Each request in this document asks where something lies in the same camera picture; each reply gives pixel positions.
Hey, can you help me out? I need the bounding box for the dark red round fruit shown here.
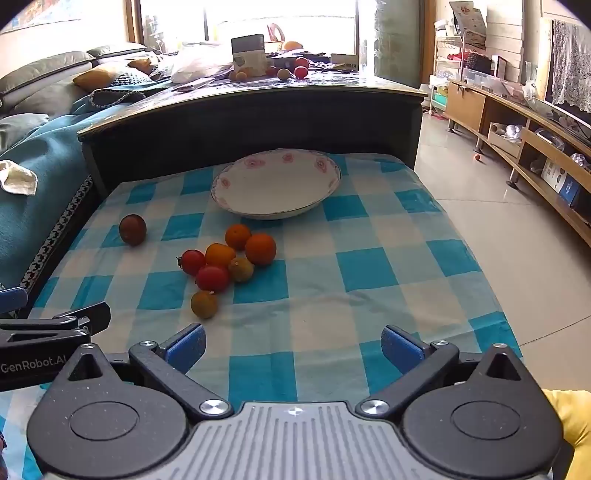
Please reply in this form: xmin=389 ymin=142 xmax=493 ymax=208
xmin=119 ymin=213 xmax=147 ymax=247

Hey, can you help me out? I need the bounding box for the orange mandarin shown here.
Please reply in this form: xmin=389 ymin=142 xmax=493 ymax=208
xmin=245 ymin=233 xmax=277 ymax=267
xmin=225 ymin=224 xmax=252 ymax=251
xmin=205 ymin=243 xmax=237 ymax=268

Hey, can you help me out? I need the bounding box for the blue checkered tablecloth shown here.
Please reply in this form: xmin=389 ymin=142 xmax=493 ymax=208
xmin=0 ymin=150 xmax=525 ymax=480

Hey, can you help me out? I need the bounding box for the white plastic bag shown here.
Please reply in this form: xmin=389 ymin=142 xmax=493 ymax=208
xmin=170 ymin=43 xmax=234 ymax=85

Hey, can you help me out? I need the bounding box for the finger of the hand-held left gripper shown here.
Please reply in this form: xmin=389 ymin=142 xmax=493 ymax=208
xmin=0 ymin=286 xmax=29 ymax=320
xmin=0 ymin=302 xmax=112 ymax=348

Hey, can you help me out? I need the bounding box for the red tomato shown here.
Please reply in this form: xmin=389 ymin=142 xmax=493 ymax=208
xmin=177 ymin=249 xmax=206 ymax=277
xmin=196 ymin=265 xmax=230 ymax=293

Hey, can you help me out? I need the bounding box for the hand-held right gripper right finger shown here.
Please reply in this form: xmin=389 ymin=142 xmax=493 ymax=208
xmin=355 ymin=324 xmax=537 ymax=421

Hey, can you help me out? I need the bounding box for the person's yellow clothing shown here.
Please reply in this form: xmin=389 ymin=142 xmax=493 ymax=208
xmin=542 ymin=389 xmax=591 ymax=480

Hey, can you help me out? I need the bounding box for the white floral plate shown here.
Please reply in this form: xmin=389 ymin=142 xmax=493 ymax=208
xmin=211 ymin=148 xmax=343 ymax=220

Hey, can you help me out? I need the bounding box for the white towel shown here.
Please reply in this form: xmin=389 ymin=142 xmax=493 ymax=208
xmin=0 ymin=159 xmax=39 ymax=197

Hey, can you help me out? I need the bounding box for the teal blanket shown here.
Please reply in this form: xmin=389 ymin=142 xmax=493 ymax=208
xmin=0 ymin=78 xmax=171 ymax=289

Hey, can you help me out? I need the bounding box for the wooden media cabinet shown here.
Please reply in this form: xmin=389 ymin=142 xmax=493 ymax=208
xmin=444 ymin=78 xmax=591 ymax=249

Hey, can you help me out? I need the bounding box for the white lace cloth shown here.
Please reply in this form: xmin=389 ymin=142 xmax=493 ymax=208
xmin=544 ymin=18 xmax=591 ymax=114

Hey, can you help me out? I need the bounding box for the blue white box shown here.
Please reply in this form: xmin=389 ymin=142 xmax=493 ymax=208
xmin=539 ymin=158 xmax=581 ymax=207

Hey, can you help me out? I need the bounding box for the wall calendar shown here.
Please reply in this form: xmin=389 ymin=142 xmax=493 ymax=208
xmin=449 ymin=0 xmax=489 ymax=37

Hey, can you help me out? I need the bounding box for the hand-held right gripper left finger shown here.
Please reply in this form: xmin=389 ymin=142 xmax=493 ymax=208
xmin=54 ymin=322 xmax=234 ymax=422

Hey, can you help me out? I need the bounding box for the grey white carton box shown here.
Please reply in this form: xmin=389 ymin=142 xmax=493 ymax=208
xmin=230 ymin=34 xmax=268 ymax=77

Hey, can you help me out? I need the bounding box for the small yellow-green fruit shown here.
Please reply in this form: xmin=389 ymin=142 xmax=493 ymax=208
xmin=228 ymin=257 xmax=255 ymax=283
xmin=191 ymin=291 xmax=219 ymax=320

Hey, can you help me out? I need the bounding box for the dark coffee table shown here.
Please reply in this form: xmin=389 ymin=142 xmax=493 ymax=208
xmin=76 ymin=65 xmax=428 ymax=195

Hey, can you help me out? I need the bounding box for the yellow cushion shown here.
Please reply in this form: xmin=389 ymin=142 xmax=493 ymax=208
xmin=73 ymin=62 xmax=129 ymax=91

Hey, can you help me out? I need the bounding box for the grey sofa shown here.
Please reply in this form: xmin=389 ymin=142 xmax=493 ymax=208
xmin=0 ymin=43 xmax=162 ymax=153

